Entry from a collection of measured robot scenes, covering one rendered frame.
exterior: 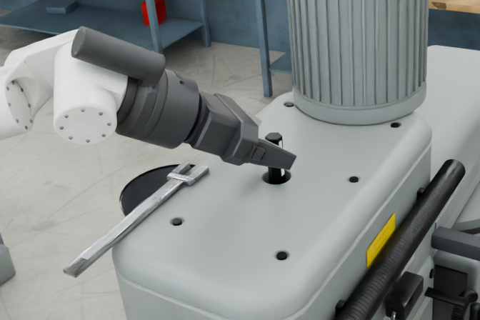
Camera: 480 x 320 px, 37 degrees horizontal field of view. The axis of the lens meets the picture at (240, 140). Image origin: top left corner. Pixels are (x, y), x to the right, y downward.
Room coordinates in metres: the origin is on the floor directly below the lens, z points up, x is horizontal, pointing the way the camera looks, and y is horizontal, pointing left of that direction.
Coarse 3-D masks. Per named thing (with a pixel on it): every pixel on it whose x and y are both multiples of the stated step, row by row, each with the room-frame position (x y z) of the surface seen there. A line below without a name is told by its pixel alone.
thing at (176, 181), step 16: (176, 176) 0.80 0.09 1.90; (192, 176) 0.79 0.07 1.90; (160, 192) 0.76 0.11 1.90; (144, 208) 0.73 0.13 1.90; (128, 224) 0.70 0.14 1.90; (112, 240) 0.68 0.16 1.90; (80, 256) 0.65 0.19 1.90; (96, 256) 0.65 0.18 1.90; (64, 272) 0.63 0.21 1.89; (80, 272) 0.63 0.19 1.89
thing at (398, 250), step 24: (456, 168) 0.88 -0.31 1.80; (432, 192) 0.83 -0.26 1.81; (408, 216) 0.78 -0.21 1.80; (432, 216) 0.78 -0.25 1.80; (408, 240) 0.73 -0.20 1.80; (384, 264) 0.69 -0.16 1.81; (360, 288) 0.65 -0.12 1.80; (384, 288) 0.65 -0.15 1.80; (336, 312) 0.62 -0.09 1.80; (360, 312) 0.61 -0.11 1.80
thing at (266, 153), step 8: (264, 144) 0.73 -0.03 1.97; (272, 144) 0.74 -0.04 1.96; (256, 152) 0.72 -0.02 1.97; (264, 152) 0.72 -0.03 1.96; (272, 152) 0.73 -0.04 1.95; (280, 152) 0.74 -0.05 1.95; (288, 152) 0.74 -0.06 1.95; (256, 160) 0.72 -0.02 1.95; (264, 160) 0.73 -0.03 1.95; (272, 160) 0.73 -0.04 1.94; (280, 160) 0.74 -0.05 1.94; (288, 160) 0.74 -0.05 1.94; (280, 168) 0.74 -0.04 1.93; (288, 168) 0.74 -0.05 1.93
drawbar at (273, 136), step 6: (276, 132) 0.79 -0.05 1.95; (270, 138) 0.78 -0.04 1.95; (276, 138) 0.78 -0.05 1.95; (276, 144) 0.77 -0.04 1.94; (282, 144) 0.78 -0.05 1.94; (270, 168) 0.78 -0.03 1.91; (276, 168) 0.77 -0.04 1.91; (270, 174) 0.78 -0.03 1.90; (276, 174) 0.77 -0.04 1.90; (270, 180) 0.78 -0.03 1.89; (276, 180) 0.77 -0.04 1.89; (282, 180) 0.77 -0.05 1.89
